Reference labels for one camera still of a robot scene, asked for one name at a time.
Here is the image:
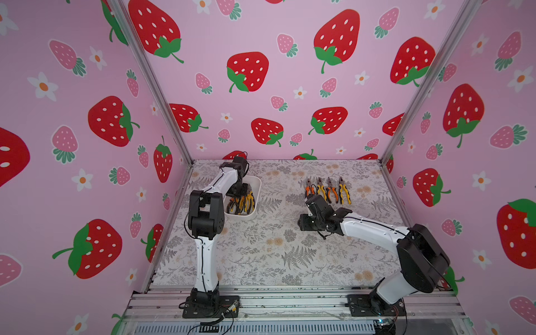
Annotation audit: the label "left aluminium corner post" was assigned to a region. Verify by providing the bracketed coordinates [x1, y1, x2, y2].
[109, 0, 194, 165]

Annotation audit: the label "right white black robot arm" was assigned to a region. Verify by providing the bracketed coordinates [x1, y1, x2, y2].
[298, 195, 450, 314]

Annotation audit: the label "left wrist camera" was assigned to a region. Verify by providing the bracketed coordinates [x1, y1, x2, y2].
[233, 156, 249, 177]

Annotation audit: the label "yellow black pliers large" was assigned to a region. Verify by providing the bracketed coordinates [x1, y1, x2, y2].
[317, 177, 327, 201]

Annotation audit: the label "orange black long-nose pliers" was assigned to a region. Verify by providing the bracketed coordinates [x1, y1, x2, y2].
[326, 177, 339, 203]

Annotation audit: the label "aluminium corner post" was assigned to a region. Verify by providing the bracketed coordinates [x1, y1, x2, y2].
[379, 0, 482, 168]
[109, 0, 194, 165]

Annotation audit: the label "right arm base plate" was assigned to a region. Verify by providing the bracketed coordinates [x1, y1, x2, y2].
[345, 294, 406, 318]

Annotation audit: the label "aluminium rail frame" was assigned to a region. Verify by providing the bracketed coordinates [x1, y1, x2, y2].
[118, 286, 476, 334]

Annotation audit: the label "white plastic storage box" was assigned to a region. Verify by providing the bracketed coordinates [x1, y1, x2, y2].
[224, 176, 262, 221]

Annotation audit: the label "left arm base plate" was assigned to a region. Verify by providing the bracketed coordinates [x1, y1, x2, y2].
[179, 295, 241, 319]

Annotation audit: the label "orange black pliers large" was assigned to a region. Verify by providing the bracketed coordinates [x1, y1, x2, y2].
[305, 178, 317, 199]

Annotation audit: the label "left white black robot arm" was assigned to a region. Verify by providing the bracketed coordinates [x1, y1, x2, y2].
[187, 157, 248, 297]

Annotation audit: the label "right aluminium corner post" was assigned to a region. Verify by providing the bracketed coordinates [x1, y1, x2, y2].
[379, 0, 482, 168]

